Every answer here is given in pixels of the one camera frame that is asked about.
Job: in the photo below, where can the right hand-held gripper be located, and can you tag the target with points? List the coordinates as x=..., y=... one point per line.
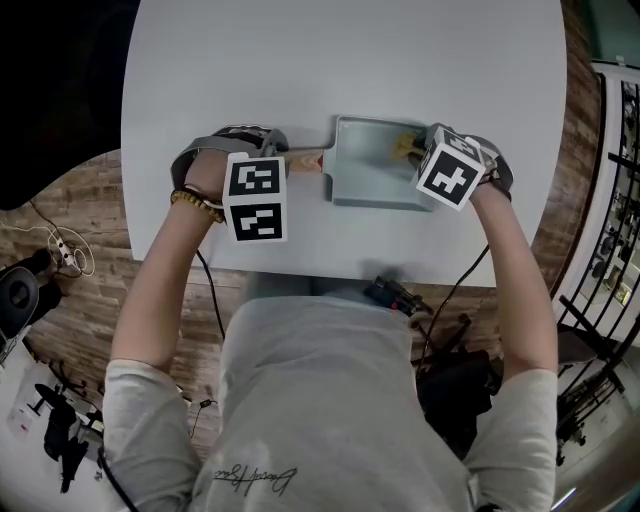
x=447, y=175

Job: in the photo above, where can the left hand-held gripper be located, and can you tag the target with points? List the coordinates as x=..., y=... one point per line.
x=256, y=200

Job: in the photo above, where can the yellow sponge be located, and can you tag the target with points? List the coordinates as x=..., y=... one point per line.
x=404, y=144

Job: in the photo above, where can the person's left forearm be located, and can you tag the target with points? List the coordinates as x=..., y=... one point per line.
x=155, y=295

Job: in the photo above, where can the person's right forearm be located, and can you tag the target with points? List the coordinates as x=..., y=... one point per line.
x=515, y=300

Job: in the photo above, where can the person's left hand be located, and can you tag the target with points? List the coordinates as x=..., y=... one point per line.
x=207, y=175

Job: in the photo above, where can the black waist battery pack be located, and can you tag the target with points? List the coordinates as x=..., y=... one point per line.
x=392, y=296

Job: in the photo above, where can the black metal display rack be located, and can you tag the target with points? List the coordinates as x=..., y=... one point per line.
x=615, y=225

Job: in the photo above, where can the black office chair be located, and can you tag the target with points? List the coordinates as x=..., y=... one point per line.
x=55, y=90

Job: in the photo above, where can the black swivel chair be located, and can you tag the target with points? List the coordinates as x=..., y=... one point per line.
x=455, y=395

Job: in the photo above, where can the blue folding chair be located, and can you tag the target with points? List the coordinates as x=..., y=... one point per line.
x=577, y=347

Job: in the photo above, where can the person's grey t-shirt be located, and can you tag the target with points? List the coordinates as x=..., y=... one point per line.
x=325, y=410

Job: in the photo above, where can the black round speaker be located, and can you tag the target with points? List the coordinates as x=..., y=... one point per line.
x=20, y=295

